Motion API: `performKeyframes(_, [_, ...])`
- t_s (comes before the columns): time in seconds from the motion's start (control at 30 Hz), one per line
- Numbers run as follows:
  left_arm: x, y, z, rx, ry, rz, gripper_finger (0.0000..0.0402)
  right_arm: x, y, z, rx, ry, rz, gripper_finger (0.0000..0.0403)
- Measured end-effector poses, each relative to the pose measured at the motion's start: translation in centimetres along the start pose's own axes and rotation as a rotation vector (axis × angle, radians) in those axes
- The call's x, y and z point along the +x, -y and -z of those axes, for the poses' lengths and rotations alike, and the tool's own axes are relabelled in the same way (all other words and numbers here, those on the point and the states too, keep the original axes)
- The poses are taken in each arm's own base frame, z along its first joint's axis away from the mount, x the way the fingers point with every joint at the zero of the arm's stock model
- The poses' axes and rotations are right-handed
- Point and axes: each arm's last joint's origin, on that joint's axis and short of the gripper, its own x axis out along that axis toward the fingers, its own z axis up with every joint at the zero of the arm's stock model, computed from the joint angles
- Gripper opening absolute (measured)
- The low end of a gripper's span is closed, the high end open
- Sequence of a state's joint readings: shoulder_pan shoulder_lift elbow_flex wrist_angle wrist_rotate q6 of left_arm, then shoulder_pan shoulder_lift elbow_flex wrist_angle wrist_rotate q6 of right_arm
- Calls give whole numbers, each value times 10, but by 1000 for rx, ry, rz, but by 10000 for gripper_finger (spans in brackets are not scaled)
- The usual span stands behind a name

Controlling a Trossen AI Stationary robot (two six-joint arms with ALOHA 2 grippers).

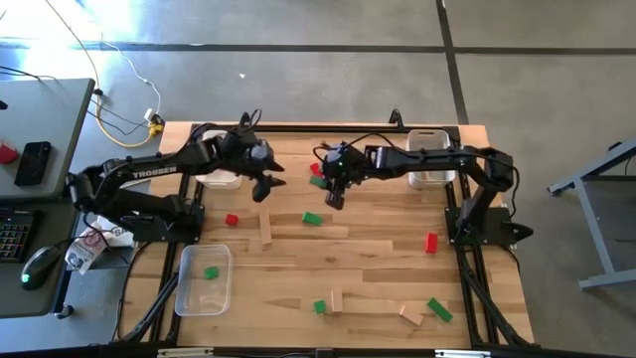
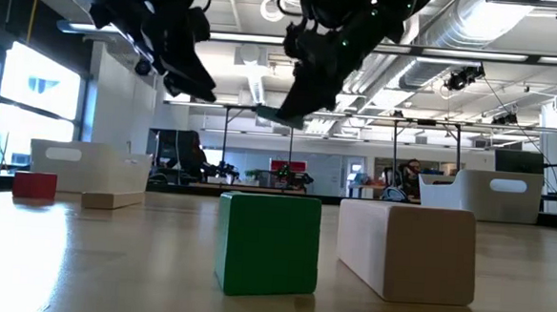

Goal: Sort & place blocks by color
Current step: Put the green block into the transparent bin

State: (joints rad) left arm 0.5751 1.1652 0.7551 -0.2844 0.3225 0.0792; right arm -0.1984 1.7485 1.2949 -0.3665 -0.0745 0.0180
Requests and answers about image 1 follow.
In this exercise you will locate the small wooden block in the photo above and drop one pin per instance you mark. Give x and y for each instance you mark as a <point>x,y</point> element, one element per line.
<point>411,315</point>

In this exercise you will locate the red can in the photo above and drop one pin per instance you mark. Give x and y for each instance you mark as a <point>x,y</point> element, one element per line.
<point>6,153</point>

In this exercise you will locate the black aluminium table frame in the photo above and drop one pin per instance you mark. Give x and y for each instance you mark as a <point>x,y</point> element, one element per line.
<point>298,128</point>

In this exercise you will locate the small green block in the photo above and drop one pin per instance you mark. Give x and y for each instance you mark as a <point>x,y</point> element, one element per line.
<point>211,272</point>

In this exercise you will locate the green wedge block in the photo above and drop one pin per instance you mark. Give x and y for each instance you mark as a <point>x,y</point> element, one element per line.
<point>311,219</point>

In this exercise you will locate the small red cube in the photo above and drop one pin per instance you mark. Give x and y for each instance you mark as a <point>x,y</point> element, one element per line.
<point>231,219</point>

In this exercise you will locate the white plastic bin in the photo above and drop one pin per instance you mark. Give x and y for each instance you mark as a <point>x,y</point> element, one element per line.
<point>218,181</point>
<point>431,180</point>

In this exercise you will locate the long wooden plank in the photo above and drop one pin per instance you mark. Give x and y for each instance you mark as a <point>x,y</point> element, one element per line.
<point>265,228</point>

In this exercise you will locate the long thin green block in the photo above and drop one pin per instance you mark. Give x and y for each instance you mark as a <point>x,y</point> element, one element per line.
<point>318,182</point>

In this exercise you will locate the red rectangular block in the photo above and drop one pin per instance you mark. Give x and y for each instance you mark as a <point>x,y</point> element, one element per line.
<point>315,168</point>
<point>431,242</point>

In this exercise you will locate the black smartphone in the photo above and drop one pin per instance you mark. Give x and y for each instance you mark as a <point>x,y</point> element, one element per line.
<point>32,163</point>

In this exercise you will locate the backlit black keyboard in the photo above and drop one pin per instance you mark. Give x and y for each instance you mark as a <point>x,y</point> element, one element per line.
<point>14,236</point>

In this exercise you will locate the green rectangular block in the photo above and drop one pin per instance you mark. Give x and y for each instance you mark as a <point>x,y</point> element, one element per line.
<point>439,309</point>

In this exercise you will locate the black computer mouse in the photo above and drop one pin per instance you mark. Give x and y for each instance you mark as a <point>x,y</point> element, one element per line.
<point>39,266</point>

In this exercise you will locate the clear plastic bin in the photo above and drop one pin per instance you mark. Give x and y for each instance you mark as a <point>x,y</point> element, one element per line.
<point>199,298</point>

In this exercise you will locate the white printed bag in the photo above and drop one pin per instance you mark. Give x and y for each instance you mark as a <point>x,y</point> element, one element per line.
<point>113,239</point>

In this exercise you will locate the white power adapter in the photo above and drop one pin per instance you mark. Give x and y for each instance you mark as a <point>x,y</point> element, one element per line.
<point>149,115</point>

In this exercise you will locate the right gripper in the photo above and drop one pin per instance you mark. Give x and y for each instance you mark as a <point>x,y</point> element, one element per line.
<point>343,166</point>

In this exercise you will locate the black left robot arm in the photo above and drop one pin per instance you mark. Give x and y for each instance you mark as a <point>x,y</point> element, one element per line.
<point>154,171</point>

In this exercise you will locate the green cube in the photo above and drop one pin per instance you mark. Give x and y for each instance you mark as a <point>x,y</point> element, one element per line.
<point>319,306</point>

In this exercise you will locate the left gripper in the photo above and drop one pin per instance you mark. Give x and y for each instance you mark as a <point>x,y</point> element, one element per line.
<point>253,151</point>

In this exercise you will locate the silver aluminium bracket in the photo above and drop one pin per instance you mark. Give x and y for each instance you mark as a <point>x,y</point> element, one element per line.
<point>185,352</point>
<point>462,353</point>

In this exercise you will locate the black arched bracket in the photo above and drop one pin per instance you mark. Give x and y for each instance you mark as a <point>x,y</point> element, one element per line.
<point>243,120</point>
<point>396,118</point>

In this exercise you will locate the wooden rectangular block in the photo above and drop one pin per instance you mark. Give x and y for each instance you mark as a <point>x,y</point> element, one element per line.
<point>336,300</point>

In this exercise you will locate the printed snack bag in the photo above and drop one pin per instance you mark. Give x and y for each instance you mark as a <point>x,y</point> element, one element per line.
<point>87,248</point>

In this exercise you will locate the grey metal table frame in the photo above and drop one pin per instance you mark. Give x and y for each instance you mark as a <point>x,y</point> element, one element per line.
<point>593,233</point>

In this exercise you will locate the dark grey desk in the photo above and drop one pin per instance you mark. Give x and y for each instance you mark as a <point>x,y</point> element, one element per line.
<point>25,303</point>

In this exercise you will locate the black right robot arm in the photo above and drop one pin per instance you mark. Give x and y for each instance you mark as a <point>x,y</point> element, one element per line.
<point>427,159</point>

